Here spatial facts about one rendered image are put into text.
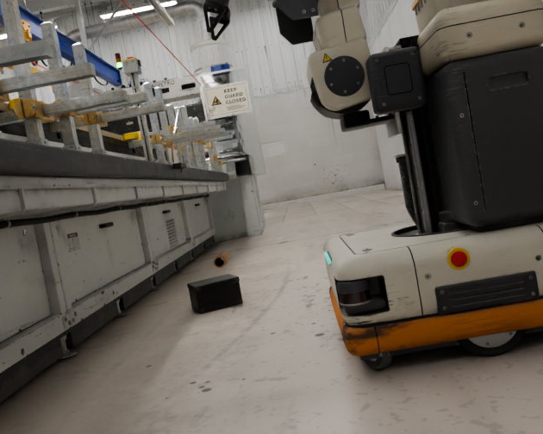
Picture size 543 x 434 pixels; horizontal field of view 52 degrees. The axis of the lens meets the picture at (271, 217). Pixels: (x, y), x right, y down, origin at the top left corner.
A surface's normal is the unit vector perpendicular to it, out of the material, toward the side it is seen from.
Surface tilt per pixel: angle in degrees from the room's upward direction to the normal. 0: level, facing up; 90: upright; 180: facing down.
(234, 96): 90
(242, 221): 90
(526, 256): 90
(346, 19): 90
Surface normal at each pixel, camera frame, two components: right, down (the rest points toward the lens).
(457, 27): -0.04, 0.06
